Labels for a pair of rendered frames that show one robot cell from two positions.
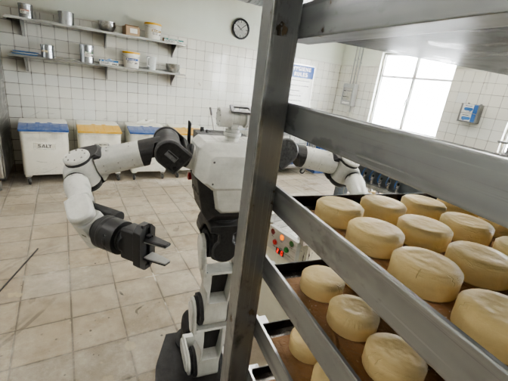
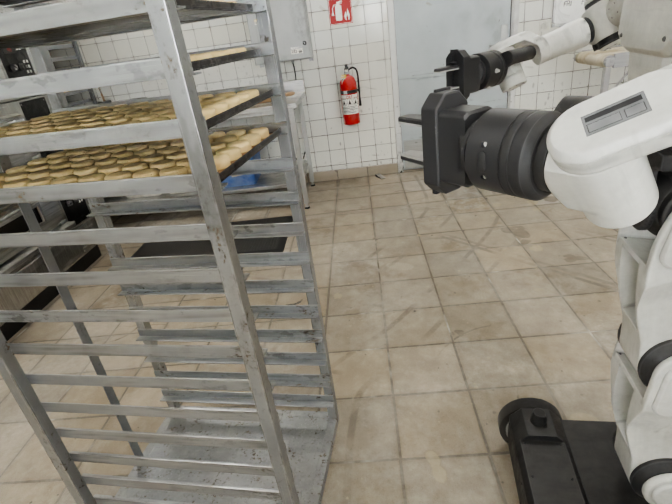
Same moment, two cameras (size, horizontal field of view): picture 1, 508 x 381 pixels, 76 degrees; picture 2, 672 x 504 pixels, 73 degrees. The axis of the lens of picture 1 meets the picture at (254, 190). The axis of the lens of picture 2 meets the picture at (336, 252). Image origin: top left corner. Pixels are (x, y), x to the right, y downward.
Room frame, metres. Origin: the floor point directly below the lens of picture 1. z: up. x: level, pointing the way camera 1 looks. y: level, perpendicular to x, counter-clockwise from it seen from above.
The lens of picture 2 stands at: (1.12, -0.88, 1.34)
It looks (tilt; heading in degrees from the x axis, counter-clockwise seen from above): 26 degrees down; 127
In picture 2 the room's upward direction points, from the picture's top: 8 degrees counter-clockwise
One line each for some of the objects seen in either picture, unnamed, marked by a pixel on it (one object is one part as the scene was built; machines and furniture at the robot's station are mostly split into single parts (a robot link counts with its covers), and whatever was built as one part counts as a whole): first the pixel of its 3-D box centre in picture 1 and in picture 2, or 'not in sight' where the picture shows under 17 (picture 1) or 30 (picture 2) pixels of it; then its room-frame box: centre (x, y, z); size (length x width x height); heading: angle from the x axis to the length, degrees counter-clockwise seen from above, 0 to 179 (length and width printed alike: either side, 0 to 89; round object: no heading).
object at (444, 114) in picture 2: not in sight; (478, 147); (0.96, -0.37, 1.20); 0.12 x 0.10 x 0.13; 158
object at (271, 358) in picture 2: not in sight; (231, 357); (0.08, -0.15, 0.42); 0.64 x 0.03 x 0.03; 23
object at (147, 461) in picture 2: not in sight; (173, 459); (0.24, -0.51, 0.42); 0.64 x 0.03 x 0.03; 23
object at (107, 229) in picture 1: (129, 240); (471, 73); (0.73, 0.30, 1.20); 0.12 x 0.10 x 0.13; 69
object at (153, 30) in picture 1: (153, 31); not in sight; (5.09, 1.73, 2.09); 0.25 x 0.24 x 0.21; 32
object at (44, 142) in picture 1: (45, 150); not in sight; (4.17, 2.85, 0.38); 0.64 x 0.54 x 0.77; 34
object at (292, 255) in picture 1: (283, 243); not in sight; (1.63, -0.20, 0.77); 0.24 x 0.04 x 0.14; 38
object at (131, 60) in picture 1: (131, 60); not in sight; (4.94, 1.99, 1.67); 0.25 x 0.24 x 0.21; 122
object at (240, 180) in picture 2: not in sight; (238, 165); (-1.92, 1.89, 0.36); 0.47 x 0.38 x 0.26; 123
